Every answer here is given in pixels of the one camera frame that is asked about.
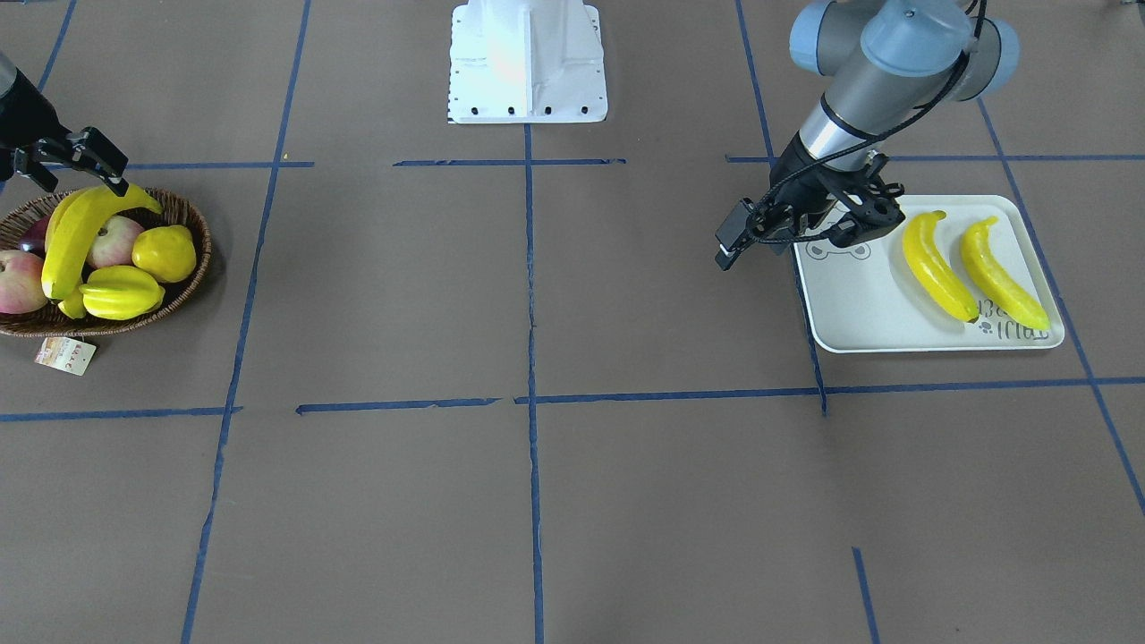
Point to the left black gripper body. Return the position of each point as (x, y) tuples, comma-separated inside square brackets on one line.
[(793, 185)]

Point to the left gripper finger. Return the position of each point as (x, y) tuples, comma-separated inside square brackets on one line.
[(734, 235), (726, 258)]

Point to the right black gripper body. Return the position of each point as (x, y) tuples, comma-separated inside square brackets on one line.
[(27, 118)]

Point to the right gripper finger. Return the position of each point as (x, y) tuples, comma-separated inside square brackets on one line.
[(90, 151), (28, 163)]

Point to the yellow banana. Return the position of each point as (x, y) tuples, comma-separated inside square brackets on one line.
[(73, 228), (930, 269), (72, 306), (990, 276)]

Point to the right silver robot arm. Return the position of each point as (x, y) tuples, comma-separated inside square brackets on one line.
[(51, 151)]

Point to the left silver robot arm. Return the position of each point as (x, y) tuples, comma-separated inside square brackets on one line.
[(888, 63)]

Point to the brown wicker basket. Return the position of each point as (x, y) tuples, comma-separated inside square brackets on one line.
[(49, 321)]

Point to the basket paper tag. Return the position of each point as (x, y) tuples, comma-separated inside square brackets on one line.
[(66, 354)]

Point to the dark red mango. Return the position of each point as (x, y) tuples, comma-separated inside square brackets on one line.
[(34, 240)]

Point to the pale green pink apple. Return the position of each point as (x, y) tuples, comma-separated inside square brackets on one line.
[(114, 243)]

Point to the white bear tray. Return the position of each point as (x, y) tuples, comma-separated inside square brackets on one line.
[(865, 299)]

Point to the yellow pear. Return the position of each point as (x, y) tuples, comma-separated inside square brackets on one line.
[(166, 252)]

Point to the yellow star fruit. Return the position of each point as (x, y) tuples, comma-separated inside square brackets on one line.
[(122, 292)]

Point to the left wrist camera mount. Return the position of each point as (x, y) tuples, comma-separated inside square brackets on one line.
[(871, 204)]

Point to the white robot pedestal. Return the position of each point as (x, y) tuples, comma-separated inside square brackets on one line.
[(526, 62)]

